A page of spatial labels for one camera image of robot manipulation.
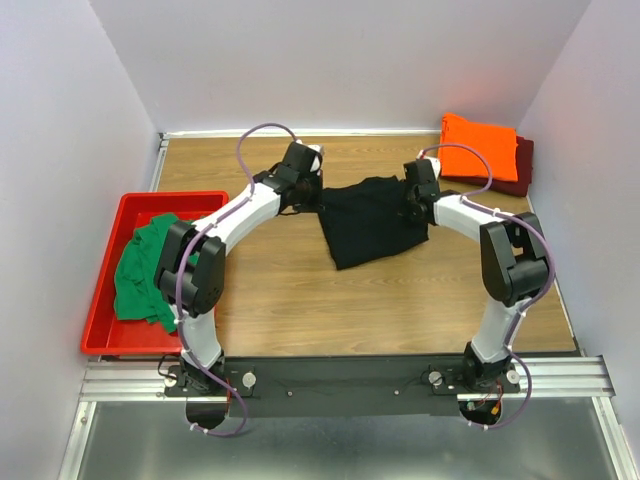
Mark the black t shirt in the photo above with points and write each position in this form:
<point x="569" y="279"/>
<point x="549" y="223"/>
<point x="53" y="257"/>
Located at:
<point x="362" y="223"/>

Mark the orange folded t shirt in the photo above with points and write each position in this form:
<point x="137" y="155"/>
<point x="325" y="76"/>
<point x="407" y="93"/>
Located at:
<point x="496" y="144"/>

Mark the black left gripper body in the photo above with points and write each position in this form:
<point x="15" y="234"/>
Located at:
<point x="311" y="199"/>

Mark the dark red folded t shirt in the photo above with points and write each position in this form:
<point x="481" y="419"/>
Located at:
<point x="524" y="163"/>

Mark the aluminium frame rail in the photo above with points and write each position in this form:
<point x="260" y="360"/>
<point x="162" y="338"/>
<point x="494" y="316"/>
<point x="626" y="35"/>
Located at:
<point x="138" y="380"/>

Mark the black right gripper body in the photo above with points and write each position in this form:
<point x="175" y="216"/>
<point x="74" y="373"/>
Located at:
<point x="407" y="209"/>

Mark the green crumpled t shirt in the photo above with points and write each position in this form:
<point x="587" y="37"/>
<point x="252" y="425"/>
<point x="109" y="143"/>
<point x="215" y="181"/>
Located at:
<point x="136" y="296"/>

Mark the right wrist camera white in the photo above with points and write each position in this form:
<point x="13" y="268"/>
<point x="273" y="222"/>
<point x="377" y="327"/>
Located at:
<point x="433" y="162"/>

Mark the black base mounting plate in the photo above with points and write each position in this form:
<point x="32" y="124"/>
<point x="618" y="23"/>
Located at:
<point x="341" y="386"/>

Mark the red plastic tray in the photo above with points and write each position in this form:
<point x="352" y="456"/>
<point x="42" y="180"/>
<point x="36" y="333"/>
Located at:
<point x="104" y="333"/>

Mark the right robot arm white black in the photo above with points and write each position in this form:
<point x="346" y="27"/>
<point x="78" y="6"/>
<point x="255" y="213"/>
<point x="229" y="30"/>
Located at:
<point x="515" y="265"/>

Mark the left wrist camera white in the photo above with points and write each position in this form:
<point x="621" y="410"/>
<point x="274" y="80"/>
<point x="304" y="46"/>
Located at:
<point x="316" y="164"/>

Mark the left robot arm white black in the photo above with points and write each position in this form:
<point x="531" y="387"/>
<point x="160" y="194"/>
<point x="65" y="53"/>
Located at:
<point x="192" y="267"/>

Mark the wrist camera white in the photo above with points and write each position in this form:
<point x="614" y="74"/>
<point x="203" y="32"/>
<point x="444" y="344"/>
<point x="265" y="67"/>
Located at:
<point x="433" y="162"/>
<point x="316" y="164"/>

